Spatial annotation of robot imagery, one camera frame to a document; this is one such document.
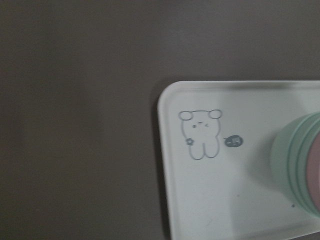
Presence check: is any small pink bowl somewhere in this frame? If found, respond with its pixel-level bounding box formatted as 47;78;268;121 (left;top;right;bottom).
306;134;320;208

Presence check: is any green bowl stack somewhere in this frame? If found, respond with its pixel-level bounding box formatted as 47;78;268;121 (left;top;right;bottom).
270;112;320;217

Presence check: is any cream bunny tray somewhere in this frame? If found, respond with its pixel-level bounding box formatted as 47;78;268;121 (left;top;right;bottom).
157;81;320;240

